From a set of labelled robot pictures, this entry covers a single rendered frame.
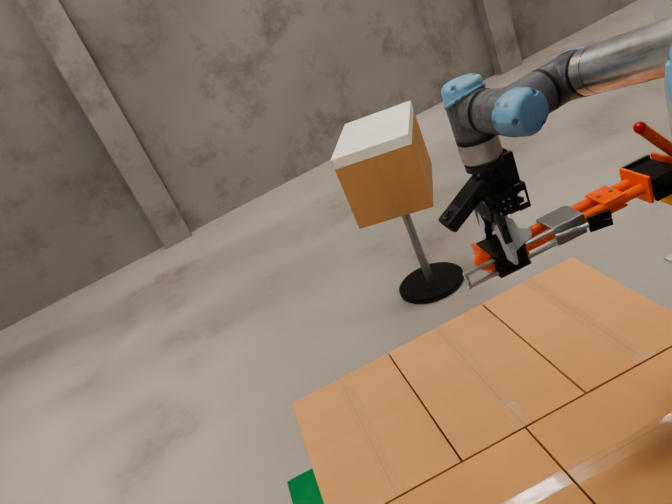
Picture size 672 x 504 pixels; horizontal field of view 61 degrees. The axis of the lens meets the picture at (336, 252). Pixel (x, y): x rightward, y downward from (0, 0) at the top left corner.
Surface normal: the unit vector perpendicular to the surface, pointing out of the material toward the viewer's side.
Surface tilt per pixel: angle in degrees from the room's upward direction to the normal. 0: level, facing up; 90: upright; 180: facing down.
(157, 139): 90
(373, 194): 90
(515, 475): 0
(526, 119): 90
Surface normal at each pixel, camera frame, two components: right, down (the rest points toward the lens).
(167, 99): 0.34, 0.29
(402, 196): -0.13, 0.49
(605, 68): -0.86, 0.43
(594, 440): -0.37, -0.83
